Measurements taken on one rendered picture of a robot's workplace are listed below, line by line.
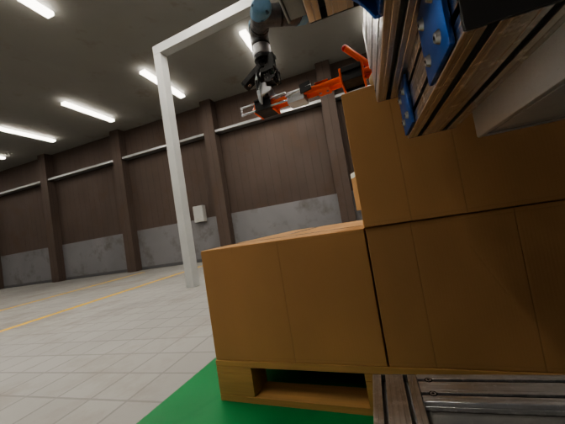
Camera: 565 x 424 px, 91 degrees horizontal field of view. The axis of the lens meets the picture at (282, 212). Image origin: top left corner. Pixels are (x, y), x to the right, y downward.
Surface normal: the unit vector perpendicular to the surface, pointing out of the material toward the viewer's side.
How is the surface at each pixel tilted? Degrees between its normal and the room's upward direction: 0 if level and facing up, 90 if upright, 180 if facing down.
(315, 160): 90
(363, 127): 90
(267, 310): 90
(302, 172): 90
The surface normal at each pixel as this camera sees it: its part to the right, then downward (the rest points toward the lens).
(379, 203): -0.37, 0.01
